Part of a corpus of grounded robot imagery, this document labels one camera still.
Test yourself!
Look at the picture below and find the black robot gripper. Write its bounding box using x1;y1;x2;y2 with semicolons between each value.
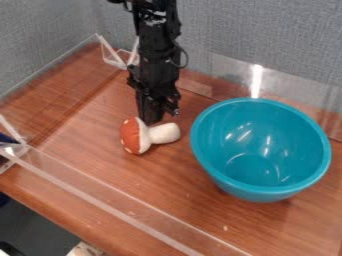
127;49;181;125

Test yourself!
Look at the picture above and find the white brown toy mushroom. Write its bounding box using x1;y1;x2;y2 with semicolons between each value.
121;117;181;155

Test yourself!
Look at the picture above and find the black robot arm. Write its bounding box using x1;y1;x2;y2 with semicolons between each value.
107;0;183;125

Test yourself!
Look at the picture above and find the blue plastic bowl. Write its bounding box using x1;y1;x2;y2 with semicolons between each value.
190;98;332;203

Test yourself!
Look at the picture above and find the clear acrylic back barrier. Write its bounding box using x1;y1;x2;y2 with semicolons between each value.
95;32;342;143

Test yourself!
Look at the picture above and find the clear acrylic barrier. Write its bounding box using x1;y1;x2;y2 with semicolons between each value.
95;32;342;143
0;33;99;100
0;115;250;256

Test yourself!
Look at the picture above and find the clear acrylic left barrier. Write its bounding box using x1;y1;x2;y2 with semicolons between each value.
0;33;99;100

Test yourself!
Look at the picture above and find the clear acrylic front barrier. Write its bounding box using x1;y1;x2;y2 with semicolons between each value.
0;115;250;256

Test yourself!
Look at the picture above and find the clear acrylic corner bracket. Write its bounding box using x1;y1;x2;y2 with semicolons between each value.
97;35;141;70

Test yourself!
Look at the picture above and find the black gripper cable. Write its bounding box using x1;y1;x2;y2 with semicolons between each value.
173;41;190;70

